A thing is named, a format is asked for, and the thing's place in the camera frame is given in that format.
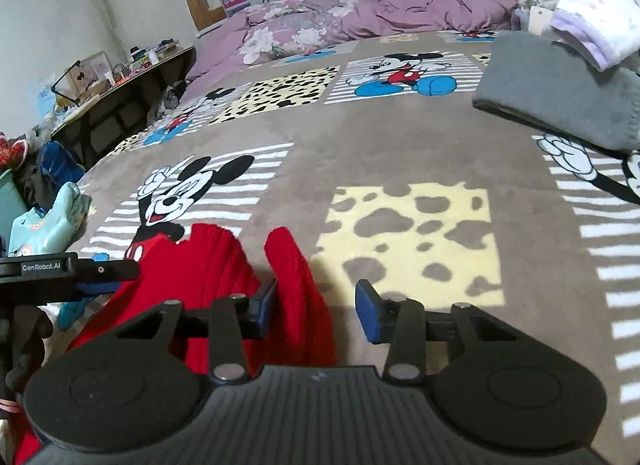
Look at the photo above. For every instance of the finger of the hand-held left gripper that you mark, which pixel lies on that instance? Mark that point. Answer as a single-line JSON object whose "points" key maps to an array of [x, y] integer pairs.
{"points": [[107, 270]]}

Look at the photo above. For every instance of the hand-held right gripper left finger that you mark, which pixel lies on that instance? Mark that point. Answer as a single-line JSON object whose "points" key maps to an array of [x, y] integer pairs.
{"points": [[264, 312]]}

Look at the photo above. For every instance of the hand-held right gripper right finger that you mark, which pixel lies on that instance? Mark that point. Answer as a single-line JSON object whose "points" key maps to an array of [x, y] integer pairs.
{"points": [[367, 315]]}

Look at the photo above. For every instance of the red knitted sweater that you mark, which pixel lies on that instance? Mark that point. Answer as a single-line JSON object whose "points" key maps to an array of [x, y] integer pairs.
{"points": [[210, 265]]}

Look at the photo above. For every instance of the light blue garment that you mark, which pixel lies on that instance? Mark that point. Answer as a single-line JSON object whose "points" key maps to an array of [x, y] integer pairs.
{"points": [[55, 225]]}

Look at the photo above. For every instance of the teal storage box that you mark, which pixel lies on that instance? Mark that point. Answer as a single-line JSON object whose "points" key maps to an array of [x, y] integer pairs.
{"points": [[10, 205]]}

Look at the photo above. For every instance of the blue cloth bundle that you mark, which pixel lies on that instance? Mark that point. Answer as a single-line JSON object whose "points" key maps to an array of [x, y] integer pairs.
{"points": [[60, 162]]}

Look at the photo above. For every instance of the red patterned cloth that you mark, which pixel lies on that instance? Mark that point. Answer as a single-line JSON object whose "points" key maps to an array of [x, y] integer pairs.
{"points": [[12, 150]]}

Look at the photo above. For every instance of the dark cluttered desk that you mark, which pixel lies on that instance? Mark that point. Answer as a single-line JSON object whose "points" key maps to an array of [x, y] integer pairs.
{"points": [[115, 110]]}

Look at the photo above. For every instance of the cartoon printed blanket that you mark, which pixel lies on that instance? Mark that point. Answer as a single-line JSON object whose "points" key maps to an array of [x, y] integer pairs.
{"points": [[400, 145]]}

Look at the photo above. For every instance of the black desk lamp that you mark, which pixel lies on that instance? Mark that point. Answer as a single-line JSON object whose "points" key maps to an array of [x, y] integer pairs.
{"points": [[65, 80]]}

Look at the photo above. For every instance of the grey folded garment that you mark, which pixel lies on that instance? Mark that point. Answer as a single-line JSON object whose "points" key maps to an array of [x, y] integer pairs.
{"points": [[550, 87]]}

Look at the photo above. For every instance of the purple floral duvet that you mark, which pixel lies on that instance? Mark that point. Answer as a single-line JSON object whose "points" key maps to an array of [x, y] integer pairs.
{"points": [[400, 5]]}

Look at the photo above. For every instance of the white purple flower-print garment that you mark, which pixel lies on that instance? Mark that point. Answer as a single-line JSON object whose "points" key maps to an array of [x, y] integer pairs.
{"points": [[600, 10]]}

